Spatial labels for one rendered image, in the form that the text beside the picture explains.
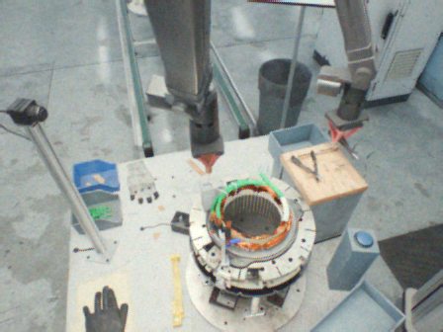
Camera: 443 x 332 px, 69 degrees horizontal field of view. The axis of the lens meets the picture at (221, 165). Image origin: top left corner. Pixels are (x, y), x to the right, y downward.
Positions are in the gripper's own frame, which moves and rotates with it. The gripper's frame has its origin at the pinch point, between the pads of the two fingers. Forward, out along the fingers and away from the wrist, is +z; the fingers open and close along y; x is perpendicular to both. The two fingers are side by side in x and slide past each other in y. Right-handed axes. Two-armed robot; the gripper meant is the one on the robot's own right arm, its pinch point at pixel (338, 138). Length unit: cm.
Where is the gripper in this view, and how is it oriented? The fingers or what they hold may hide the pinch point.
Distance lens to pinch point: 100.4
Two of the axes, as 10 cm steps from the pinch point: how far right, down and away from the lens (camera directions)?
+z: 0.2, 6.7, 7.5
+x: 3.2, 7.0, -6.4
